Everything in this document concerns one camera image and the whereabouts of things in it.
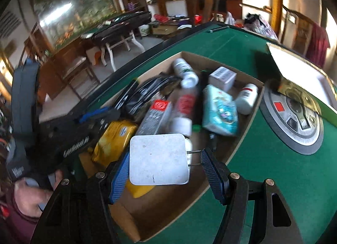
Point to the white box red logo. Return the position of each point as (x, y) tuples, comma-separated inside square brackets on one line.
[(155, 117)]

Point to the small white orange stool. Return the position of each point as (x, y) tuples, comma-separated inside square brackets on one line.
[(95, 56)]

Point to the red plastic bag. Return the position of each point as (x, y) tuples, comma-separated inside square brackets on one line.
[(161, 18)]

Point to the dark red cloth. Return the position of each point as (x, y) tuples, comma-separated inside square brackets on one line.
[(318, 44)]

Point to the black pouch bag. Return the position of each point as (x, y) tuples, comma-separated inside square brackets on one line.
[(150, 94)]

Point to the white power adapter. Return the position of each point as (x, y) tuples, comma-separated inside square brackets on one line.
[(158, 158)]

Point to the person's left hand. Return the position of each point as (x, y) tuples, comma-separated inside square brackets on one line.
[(31, 198)]

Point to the white medicine box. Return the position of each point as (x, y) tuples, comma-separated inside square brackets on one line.
[(222, 78)]

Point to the white plastic bag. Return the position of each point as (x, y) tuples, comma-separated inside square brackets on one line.
[(229, 19)]

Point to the flower wall painting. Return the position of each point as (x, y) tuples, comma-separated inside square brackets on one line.
[(73, 7)]

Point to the small red bag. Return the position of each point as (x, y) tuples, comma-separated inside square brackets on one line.
[(198, 19)]

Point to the white bottle red label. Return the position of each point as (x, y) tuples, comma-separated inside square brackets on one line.
[(246, 99)]

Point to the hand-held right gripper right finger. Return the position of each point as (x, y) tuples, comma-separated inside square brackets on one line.
[(214, 178)]

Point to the low wooden cabinet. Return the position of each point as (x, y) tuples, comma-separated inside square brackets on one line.
[(162, 29)]

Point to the tall white bottle green label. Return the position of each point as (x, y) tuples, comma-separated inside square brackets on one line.
[(185, 71)]

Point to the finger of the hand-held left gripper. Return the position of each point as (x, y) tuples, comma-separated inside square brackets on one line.
[(100, 116)]

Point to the dark mahjong table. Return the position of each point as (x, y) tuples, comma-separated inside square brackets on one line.
[(118, 25)]

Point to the cardboard box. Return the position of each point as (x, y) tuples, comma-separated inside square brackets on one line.
[(168, 207)]

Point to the brown wooden armchair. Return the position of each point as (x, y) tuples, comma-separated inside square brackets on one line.
[(71, 70)]

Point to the yellow round container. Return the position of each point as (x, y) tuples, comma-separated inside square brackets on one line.
[(139, 190)]

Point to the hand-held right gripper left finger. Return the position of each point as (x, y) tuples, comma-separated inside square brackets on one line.
[(119, 178)]

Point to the wooden chair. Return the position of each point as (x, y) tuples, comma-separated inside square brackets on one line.
[(297, 30), (205, 4)]

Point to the round grey table console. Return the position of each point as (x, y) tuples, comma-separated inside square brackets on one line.
[(292, 130)]

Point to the black pen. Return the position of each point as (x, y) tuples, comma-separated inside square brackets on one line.
[(218, 29)]

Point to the yellow gold foil pouch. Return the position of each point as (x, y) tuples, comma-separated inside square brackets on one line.
[(113, 141)]

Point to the pile of patterned bags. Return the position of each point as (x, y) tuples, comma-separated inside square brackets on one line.
[(259, 27)]

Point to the person's left forearm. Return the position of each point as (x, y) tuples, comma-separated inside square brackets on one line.
[(15, 228)]

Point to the light blue tissue pack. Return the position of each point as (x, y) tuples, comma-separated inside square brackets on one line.
[(219, 112)]

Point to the clear package red item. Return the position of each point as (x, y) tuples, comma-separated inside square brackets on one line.
[(184, 109)]

